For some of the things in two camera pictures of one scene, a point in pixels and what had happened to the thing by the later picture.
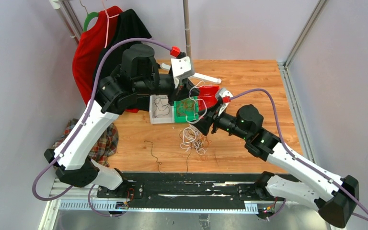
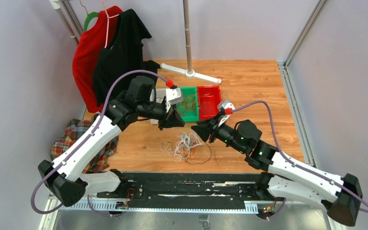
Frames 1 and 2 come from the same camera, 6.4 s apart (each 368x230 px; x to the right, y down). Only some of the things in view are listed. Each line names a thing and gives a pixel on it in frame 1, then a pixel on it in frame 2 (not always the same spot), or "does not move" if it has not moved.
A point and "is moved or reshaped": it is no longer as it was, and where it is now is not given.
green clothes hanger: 90,16 does not move
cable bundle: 194,142 is moved or reshaped
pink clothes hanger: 107,24 does not move
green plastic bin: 187,108 does not move
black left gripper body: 177,93 -> 164,123
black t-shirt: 129,27 does not move
